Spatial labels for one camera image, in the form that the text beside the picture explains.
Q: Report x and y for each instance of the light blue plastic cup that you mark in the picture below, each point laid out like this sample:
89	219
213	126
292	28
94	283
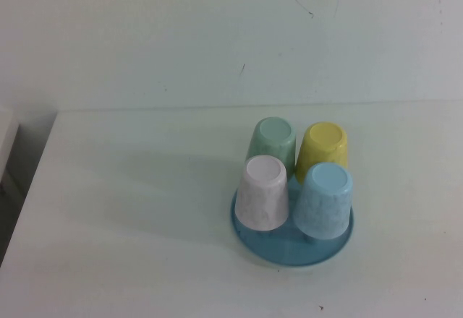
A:
322	204

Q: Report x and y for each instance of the pale green plastic cup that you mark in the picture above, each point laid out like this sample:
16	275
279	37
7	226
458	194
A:
275	132

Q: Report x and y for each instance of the white marbled plastic cup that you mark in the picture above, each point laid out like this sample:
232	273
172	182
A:
260	195

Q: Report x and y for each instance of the yellow plastic cup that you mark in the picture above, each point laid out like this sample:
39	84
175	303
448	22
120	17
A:
322	139

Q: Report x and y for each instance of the blue round cup stand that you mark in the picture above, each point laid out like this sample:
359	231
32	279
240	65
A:
289	253

